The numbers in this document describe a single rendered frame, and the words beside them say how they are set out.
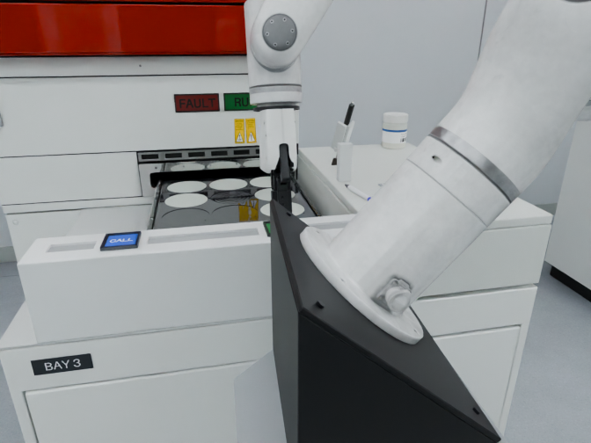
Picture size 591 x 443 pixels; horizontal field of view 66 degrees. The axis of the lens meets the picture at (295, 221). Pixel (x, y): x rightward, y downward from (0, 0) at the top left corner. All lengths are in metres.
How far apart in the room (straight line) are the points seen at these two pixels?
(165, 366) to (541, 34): 0.71
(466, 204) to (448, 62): 2.70
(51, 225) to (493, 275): 1.13
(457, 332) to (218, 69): 0.87
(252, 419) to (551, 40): 0.53
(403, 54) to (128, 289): 2.53
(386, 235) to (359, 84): 2.48
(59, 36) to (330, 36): 1.88
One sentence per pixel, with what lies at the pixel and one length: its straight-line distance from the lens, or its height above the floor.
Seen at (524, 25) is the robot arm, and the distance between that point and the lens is 0.51.
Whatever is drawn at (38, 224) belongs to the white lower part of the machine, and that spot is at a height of 0.78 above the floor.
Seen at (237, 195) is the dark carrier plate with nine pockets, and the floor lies 0.90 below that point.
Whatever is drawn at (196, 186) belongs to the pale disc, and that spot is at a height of 0.90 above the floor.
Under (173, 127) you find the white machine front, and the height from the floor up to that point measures 1.04.
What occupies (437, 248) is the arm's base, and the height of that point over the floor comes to 1.06.
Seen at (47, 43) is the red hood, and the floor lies 1.25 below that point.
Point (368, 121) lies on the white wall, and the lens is 3.01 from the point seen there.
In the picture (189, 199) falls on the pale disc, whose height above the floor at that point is 0.90.
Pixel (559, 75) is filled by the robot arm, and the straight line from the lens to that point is 0.50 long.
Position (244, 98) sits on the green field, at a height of 1.11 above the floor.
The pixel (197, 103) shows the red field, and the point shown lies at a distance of 1.29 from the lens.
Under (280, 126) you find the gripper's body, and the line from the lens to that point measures 0.71.
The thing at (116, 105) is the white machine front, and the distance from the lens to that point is 1.31.
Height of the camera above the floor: 1.27
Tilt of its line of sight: 22 degrees down
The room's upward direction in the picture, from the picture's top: straight up
